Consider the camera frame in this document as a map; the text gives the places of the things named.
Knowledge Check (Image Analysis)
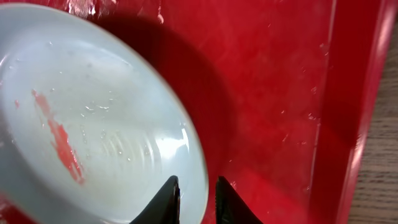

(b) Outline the red plastic tray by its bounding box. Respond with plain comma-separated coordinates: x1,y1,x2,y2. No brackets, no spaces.
1,0,397,223

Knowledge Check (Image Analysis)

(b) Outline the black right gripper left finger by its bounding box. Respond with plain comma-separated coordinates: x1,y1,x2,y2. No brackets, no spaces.
130,175,180,224

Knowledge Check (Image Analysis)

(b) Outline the white plate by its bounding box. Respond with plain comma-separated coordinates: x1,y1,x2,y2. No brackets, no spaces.
1,3,209,223

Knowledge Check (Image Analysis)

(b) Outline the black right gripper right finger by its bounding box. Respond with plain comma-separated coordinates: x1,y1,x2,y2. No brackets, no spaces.
215,176,262,224

